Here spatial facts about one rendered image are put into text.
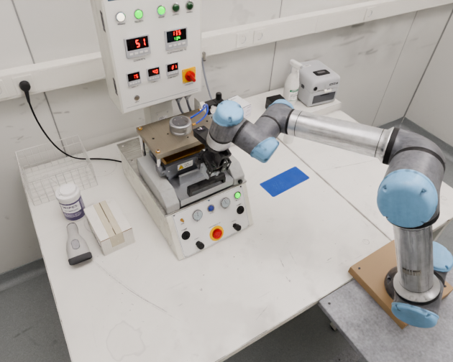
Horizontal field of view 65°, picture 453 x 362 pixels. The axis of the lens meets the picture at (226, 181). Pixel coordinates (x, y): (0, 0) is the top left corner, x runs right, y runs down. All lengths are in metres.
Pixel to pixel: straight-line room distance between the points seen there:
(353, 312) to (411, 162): 0.64
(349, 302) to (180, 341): 0.59
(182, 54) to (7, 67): 0.68
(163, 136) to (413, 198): 0.82
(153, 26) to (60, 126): 0.74
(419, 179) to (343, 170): 0.99
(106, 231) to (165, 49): 0.67
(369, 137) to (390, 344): 0.69
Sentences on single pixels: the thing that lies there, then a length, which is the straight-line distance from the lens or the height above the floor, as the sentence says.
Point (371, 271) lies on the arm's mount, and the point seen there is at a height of 0.79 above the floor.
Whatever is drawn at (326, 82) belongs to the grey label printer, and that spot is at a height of 0.94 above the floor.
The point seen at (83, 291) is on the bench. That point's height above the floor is 0.75.
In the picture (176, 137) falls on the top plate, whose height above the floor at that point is 1.11.
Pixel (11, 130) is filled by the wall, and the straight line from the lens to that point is 1.77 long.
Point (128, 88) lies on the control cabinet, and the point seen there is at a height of 1.25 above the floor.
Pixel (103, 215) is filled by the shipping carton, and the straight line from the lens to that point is 1.42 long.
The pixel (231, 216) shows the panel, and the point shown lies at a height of 0.82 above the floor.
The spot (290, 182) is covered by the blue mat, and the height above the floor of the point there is 0.75.
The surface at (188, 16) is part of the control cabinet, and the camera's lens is 1.30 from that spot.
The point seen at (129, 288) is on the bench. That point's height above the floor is 0.75.
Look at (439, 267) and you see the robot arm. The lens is 1.22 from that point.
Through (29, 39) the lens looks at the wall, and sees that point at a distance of 1.61.
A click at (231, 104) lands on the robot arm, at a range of 0.96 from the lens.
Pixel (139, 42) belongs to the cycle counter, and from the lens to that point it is 1.25.
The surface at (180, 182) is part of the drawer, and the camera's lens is 1.29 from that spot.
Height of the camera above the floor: 1.88
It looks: 44 degrees down
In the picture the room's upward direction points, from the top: 3 degrees clockwise
